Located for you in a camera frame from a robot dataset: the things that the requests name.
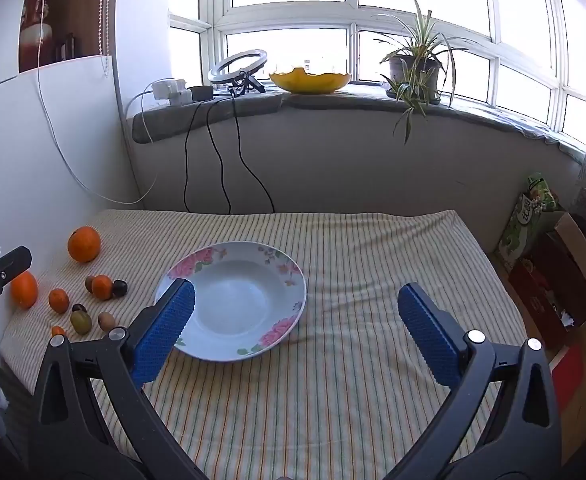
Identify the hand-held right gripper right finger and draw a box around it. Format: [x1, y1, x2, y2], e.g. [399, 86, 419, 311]
[397, 282, 564, 480]

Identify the dark red carton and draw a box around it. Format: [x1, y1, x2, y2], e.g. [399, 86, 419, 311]
[508, 257, 568, 351]

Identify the potted spider plant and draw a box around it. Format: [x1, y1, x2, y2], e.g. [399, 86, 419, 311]
[358, 0, 474, 146]

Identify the ring light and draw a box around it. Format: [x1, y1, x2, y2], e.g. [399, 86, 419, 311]
[208, 48, 269, 97]

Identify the white cable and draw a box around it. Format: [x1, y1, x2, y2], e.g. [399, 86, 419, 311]
[37, 0, 160, 206]

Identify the red box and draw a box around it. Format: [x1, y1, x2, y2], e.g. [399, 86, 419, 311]
[550, 345, 586, 411]

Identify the black cable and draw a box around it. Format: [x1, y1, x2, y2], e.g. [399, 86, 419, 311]
[183, 101, 200, 212]
[233, 94, 276, 212]
[206, 100, 232, 214]

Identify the grey windowsill mat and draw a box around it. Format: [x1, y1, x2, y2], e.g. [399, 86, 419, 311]
[132, 84, 586, 163]

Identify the medium orange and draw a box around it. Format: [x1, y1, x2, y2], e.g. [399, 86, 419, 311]
[10, 271, 39, 310]

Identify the yellow bowl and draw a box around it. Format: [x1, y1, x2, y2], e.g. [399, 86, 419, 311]
[268, 66, 352, 94]

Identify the green round fruit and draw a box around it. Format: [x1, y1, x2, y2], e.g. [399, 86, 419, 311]
[70, 310, 93, 336]

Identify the white power adapter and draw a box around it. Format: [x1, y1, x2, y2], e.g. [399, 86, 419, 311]
[152, 78, 194, 107]

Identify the cardboard box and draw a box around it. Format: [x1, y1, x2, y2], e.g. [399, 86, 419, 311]
[538, 212, 586, 326]

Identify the large orange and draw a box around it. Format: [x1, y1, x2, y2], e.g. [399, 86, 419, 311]
[68, 226, 101, 264]

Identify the small tangerine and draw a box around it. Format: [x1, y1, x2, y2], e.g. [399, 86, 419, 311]
[48, 288, 70, 314]

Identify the green carton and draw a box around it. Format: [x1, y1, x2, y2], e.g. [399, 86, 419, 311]
[495, 172, 561, 261]

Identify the striped cloth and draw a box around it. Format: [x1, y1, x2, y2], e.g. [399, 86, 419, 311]
[0, 208, 531, 480]

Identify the white floral plate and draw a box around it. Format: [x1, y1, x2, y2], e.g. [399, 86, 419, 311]
[154, 241, 308, 362]

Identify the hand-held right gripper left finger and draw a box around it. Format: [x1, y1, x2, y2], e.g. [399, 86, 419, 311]
[33, 277, 209, 480]

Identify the red and white vase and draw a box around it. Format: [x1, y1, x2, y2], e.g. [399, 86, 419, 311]
[19, 0, 54, 68]

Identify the white bead cord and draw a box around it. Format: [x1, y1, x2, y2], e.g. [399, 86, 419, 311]
[99, 0, 111, 76]

